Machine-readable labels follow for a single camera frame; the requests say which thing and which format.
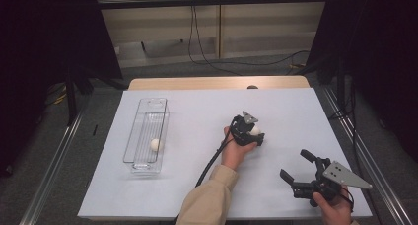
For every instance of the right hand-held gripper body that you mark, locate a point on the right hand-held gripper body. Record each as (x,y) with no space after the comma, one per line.
(328,182)

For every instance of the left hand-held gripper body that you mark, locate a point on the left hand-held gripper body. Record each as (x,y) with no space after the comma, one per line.
(241,131)

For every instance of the white egg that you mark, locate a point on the white egg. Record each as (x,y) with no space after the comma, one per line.
(155,144)
(256,130)

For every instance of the clear plastic container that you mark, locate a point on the clear plastic container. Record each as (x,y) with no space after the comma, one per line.
(146,119)

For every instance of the person's left hand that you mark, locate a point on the person's left hand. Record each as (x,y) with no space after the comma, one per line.
(235,154)

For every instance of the person's right hand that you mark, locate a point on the person's right hand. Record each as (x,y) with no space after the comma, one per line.
(333,211)

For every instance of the small dark round object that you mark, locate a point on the small dark round object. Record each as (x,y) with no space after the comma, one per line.
(252,87)

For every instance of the light wooden table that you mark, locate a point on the light wooden table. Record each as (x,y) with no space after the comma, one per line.
(197,83)

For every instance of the black horizontal bar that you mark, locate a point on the black horizontal bar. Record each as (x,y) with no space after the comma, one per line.
(197,2)

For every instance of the black curtain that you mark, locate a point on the black curtain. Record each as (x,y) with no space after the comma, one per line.
(378,37)
(33,54)

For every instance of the black pen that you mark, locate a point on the black pen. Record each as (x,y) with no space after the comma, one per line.
(95,130)

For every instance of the black stand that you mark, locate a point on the black stand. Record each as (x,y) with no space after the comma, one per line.
(70,100)

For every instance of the metal floor rail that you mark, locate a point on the metal floor rail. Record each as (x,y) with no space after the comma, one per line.
(49,175)
(371,172)

